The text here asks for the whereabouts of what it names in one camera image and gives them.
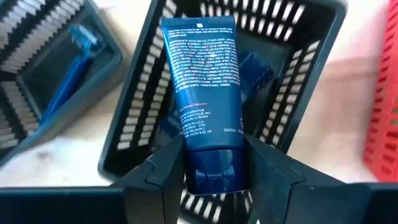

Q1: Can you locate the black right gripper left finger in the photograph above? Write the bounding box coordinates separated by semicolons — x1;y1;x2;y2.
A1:
111;136;187;224

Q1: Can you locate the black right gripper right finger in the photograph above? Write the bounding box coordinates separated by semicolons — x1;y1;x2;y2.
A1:
244;135;312;224

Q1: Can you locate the dark blue toiletry tube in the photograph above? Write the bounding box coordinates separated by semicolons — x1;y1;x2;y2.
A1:
159;15;248;195

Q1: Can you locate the blue disposable razor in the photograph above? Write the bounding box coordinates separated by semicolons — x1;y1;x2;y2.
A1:
39;24;106;125

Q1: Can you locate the red plastic basket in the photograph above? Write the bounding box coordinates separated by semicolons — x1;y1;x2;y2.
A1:
362;0;398;183

